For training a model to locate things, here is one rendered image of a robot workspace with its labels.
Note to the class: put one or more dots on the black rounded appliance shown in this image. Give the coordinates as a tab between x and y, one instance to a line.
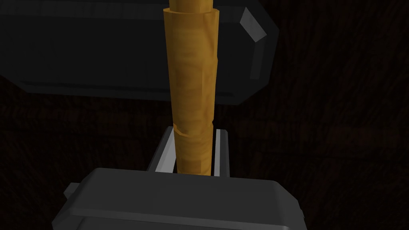
96	54

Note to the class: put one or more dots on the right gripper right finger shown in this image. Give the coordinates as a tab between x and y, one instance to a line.
221	153

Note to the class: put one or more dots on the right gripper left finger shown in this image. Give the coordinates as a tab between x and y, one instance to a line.
164	153

